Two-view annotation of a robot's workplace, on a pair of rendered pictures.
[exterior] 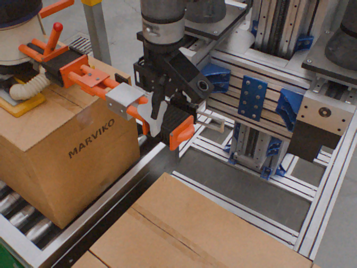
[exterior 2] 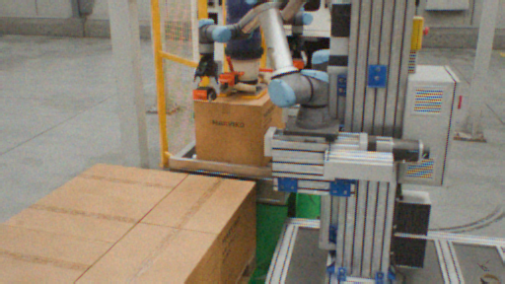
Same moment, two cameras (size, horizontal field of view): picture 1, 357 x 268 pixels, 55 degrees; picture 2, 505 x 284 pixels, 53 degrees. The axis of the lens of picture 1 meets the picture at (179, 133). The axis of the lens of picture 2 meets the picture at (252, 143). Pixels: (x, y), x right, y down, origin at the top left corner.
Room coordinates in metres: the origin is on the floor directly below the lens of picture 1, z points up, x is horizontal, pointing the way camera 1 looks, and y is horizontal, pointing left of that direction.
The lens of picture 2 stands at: (-0.08, -2.35, 1.69)
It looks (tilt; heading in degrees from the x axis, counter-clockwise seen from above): 20 degrees down; 70
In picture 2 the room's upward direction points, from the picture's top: straight up
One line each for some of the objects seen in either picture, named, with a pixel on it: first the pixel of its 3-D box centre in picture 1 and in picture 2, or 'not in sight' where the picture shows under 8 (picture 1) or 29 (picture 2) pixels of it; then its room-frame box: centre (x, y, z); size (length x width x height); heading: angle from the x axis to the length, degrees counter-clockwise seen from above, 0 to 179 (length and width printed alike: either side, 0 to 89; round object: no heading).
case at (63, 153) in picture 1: (37, 117); (243, 121); (0.91, 0.51, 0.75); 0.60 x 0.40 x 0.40; 53
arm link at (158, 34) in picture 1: (162, 26); (206, 47); (0.56, 0.03, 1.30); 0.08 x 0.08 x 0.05
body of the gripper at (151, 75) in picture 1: (161, 63); (207, 64); (0.57, 0.03, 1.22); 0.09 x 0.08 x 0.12; 53
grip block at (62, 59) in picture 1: (66, 66); (229, 78); (0.76, 0.30, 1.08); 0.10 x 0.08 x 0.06; 142
